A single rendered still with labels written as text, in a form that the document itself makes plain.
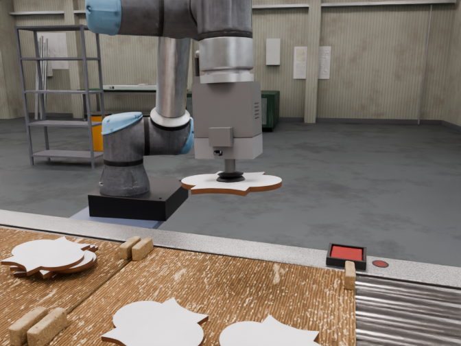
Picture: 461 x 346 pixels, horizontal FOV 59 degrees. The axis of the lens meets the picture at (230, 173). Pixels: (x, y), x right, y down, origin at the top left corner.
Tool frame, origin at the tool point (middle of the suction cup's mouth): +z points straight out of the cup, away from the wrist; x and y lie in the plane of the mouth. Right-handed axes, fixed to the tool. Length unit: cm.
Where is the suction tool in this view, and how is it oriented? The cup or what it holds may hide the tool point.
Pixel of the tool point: (230, 187)
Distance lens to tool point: 60.3
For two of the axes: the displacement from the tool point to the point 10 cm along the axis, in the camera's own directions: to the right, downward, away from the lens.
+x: 2.8, -1.9, 9.4
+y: 9.6, 0.2, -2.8
